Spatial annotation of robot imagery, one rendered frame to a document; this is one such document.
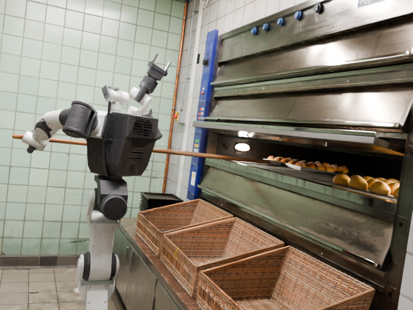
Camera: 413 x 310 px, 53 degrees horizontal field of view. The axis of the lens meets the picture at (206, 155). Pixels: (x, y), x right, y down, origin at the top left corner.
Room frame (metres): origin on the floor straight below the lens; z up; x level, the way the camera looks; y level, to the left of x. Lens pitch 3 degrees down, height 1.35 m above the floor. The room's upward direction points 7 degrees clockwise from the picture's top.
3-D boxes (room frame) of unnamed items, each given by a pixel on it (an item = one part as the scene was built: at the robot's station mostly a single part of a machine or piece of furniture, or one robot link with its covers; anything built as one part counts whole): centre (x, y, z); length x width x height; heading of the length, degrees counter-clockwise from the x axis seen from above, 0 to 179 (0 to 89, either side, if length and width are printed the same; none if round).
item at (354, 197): (2.35, -0.39, 1.16); 1.80 x 0.06 x 0.04; 23
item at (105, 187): (1.96, 0.43, 0.99); 0.28 x 0.13 x 0.18; 23
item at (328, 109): (2.34, -0.36, 1.54); 1.79 x 0.11 x 0.19; 23
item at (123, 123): (2.00, 0.43, 1.26); 0.34 x 0.30 x 0.36; 144
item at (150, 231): (2.76, 0.11, 0.72); 0.56 x 0.49 x 0.28; 24
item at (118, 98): (2.05, 0.47, 1.46); 0.10 x 0.07 x 0.09; 144
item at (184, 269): (2.22, -0.13, 0.72); 0.56 x 0.49 x 0.28; 23
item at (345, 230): (2.34, -0.36, 1.02); 1.79 x 0.11 x 0.19; 23
